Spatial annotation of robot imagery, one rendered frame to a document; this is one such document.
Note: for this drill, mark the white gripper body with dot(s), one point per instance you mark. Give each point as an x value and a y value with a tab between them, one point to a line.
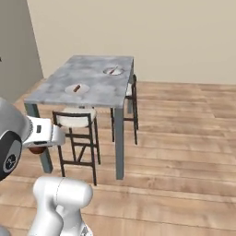
57	135

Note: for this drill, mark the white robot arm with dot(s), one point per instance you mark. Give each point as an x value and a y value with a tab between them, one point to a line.
58	196

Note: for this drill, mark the grey marble dining table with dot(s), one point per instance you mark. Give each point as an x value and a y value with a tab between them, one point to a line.
92	83

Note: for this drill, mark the black stool with white seat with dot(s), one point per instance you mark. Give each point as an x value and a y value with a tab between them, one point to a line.
134	107
75	118

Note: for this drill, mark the brown round object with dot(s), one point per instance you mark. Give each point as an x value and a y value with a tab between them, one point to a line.
37	150

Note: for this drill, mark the brown stick-shaped item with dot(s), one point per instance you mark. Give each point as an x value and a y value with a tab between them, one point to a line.
76	88
114	71

